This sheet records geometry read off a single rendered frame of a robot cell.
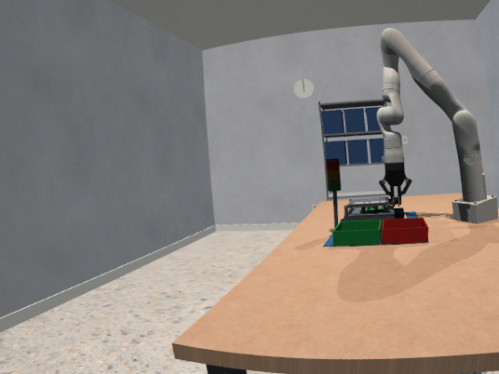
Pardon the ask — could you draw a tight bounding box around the green open tray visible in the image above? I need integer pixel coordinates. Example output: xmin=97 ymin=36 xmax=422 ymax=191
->
xmin=333 ymin=220 xmax=382 ymax=246

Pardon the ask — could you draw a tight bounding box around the red bin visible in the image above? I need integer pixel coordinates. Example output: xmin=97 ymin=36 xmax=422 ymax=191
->
xmin=382 ymin=218 xmax=428 ymax=245

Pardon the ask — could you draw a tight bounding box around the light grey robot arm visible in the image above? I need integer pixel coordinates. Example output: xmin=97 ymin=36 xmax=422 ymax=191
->
xmin=377 ymin=28 xmax=487 ymax=202

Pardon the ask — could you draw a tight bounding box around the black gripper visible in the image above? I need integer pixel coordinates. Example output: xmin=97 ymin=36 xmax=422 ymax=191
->
xmin=379 ymin=162 xmax=411 ymax=207

